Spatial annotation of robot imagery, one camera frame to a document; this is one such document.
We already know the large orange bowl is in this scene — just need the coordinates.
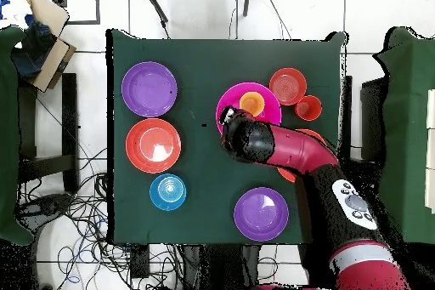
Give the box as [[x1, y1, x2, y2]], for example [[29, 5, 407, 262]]
[[125, 117, 183, 174], [276, 128, 327, 184]]

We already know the black power adapter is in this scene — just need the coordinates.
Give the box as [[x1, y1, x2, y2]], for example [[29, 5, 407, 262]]
[[130, 243, 150, 279]]

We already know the stack of white boxes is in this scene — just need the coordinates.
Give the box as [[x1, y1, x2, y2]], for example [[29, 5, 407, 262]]
[[426, 88, 435, 214]]

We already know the blue bowl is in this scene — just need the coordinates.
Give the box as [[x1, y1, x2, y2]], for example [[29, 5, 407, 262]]
[[149, 173, 188, 212]]

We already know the purple bowl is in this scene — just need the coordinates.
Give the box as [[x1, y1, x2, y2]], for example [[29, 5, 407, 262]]
[[121, 60, 178, 118], [233, 186, 291, 242]]

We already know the dark green tablecloth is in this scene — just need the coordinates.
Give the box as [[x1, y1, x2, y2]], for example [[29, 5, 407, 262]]
[[106, 28, 347, 246]]

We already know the small orange bowl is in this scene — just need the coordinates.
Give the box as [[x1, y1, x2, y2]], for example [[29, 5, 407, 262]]
[[268, 67, 308, 106]]

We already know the black bench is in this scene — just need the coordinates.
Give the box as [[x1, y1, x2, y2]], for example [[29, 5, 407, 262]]
[[18, 72, 80, 196]]

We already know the tangle of black cables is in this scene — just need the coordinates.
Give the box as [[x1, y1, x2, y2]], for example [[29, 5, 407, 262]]
[[20, 146, 280, 290]]

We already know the cardboard box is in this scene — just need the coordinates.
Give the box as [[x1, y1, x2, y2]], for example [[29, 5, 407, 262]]
[[9, 0, 77, 93]]

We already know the large pink bowl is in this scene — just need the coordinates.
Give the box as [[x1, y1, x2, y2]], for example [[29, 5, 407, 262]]
[[215, 81, 283, 136]]

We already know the black pedestal leg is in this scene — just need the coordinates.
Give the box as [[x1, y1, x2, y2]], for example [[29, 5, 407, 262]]
[[16, 193, 74, 226]]

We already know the green covered side table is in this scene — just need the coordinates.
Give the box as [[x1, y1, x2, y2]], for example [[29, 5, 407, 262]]
[[0, 26, 35, 246], [370, 26, 435, 247]]

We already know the dark floor frame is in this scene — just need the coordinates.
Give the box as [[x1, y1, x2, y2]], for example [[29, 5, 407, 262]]
[[50, 0, 101, 26]]

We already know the dark blue cloth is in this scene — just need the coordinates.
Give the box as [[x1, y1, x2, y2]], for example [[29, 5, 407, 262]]
[[11, 14, 57, 80]]

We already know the orange cup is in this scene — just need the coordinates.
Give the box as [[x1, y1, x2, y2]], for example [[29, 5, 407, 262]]
[[294, 94, 323, 122]]

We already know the yellow cup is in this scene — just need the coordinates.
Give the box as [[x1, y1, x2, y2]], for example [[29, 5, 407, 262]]
[[238, 91, 266, 118]]

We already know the black side stand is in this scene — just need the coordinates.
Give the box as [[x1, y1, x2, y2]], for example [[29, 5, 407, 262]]
[[359, 77, 387, 162]]

